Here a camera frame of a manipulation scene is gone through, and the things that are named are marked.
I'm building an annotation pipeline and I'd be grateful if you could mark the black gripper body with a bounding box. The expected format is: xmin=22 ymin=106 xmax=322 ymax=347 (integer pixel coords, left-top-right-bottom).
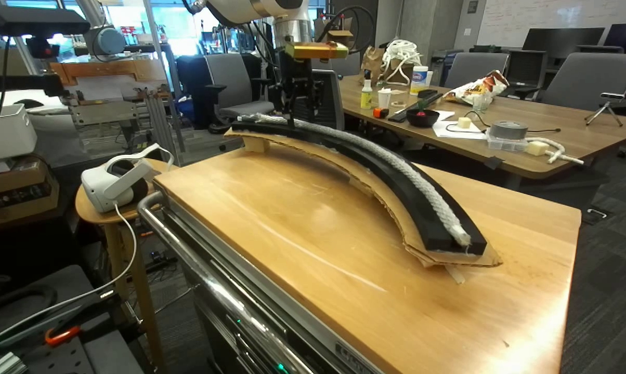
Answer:
xmin=276 ymin=58 xmax=340 ymax=125

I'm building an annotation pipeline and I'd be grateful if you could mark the white rope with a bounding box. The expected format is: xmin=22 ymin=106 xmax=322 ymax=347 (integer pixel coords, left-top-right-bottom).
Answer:
xmin=230 ymin=114 xmax=475 ymax=249

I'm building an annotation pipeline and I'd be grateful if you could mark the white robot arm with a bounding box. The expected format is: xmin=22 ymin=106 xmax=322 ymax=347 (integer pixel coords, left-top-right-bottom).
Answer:
xmin=182 ymin=0 xmax=347 ymax=122

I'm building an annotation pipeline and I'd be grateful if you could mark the black curved foam track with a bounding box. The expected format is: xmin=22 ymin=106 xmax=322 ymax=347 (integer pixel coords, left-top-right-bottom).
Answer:
xmin=233 ymin=117 xmax=487 ymax=256

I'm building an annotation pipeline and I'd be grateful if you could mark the grey office chair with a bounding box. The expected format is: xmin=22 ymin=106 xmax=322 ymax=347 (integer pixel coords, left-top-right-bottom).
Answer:
xmin=203 ymin=54 xmax=275 ymax=132

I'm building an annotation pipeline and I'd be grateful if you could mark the black bowl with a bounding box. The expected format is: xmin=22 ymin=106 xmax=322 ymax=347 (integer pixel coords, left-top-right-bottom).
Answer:
xmin=405 ymin=110 xmax=439 ymax=130

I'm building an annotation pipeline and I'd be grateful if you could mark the white paper sheet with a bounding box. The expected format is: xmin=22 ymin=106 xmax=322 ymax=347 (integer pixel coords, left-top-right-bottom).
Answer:
xmin=433 ymin=110 xmax=487 ymax=139

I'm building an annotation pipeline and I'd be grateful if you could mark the chip bag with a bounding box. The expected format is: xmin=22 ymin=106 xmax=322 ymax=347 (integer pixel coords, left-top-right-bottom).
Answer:
xmin=444 ymin=72 xmax=509 ymax=106

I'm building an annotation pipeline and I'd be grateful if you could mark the white VR headset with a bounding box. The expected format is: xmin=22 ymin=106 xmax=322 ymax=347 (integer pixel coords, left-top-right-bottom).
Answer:
xmin=81 ymin=143 xmax=175 ymax=214

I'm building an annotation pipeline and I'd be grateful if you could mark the grey tape roll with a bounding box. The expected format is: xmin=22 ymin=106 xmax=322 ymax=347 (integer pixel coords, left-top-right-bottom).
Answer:
xmin=488 ymin=124 xmax=526 ymax=142

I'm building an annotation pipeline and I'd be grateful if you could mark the round wooden stool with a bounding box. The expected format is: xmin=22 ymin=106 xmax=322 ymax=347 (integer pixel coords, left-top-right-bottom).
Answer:
xmin=75 ymin=158 xmax=172 ymax=373

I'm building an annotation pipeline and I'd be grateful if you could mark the grey metal cart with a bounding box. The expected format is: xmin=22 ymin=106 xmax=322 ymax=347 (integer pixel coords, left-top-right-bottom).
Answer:
xmin=137 ymin=192 xmax=382 ymax=374

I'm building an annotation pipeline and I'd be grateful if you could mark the orange green wrist camera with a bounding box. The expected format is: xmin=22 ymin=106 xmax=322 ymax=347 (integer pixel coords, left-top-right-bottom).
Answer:
xmin=285 ymin=42 xmax=349 ymax=60

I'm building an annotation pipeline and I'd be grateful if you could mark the white headset cable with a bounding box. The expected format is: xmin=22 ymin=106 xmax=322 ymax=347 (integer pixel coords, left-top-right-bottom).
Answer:
xmin=0 ymin=203 xmax=141 ymax=352

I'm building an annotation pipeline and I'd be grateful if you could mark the small camera tripod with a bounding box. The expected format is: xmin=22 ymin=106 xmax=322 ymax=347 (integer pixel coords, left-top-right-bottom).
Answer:
xmin=582 ymin=92 xmax=626 ymax=128

